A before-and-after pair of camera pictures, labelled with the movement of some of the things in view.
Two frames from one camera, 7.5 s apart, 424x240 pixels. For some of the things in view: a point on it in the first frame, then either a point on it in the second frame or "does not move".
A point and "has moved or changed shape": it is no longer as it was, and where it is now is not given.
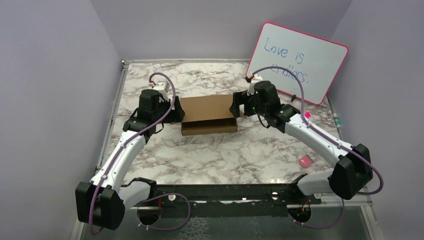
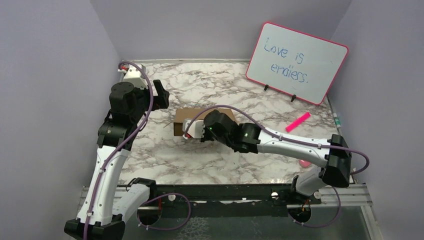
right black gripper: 240,98 -> 206,136
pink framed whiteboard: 315,59 does not move
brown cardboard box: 207,115 has moved or changed shape
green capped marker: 337,120 does not move
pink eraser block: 305,161 does not move
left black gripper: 176,115 -> 161,100
